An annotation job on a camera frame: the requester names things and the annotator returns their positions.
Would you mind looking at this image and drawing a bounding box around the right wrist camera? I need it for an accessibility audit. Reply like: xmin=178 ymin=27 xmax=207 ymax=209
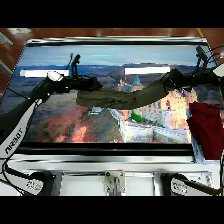
xmin=195 ymin=45 xmax=210 ymax=70

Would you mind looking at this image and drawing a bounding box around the light blue garment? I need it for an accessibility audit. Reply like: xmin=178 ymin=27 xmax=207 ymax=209
xmin=189 ymin=132 xmax=222 ymax=165

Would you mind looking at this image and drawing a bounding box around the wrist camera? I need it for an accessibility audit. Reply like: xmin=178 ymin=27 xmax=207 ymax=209
xmin=67 ymin=52 xmax=82 ymax=77
xmin=195 ymin=45 xmax=210 ymax=70

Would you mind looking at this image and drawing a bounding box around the olive green shirt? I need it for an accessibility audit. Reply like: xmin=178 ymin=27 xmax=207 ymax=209
xmin=75 ymin=77 xmax=168 ymax=111

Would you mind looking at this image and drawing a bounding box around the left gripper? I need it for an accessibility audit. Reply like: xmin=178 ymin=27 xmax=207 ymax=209
xmin=67 ymin=75 xmax=105 ymax=92

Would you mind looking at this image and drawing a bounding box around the red garment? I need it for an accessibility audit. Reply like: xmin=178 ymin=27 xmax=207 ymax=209
xmin=185 ymin=101 xmax=224 ymax=161

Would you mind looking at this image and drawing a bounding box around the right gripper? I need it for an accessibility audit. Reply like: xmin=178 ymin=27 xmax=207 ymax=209
xmin=161 ymin=68 xmax=185 ymax=94

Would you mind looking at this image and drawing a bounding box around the black cable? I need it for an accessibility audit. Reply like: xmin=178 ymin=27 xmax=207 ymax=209
xmin=205 ymin=45 xmax=224 ymax=65
xmin=0 ymin=155 xmax=36 ymax=197

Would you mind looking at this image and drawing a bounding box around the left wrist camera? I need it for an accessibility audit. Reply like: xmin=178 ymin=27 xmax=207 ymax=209
xmin=67 ymin=52 xmax=82 ymax=77

